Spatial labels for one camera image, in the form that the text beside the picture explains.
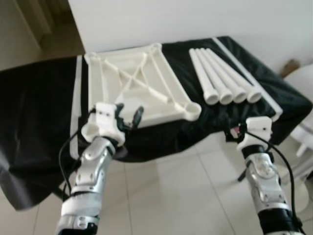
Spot brown wooden door frame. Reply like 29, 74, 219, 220
15, 0, 74, 52

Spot white plastic children table top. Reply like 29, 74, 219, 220
84, 43, 202, 129

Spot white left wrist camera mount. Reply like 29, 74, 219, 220
81, 102, 126, 146

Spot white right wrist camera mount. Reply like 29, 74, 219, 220
238, 117, 272, 147

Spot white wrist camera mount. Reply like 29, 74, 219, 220
238, 117, 272, 147
81, 102, 126, 146

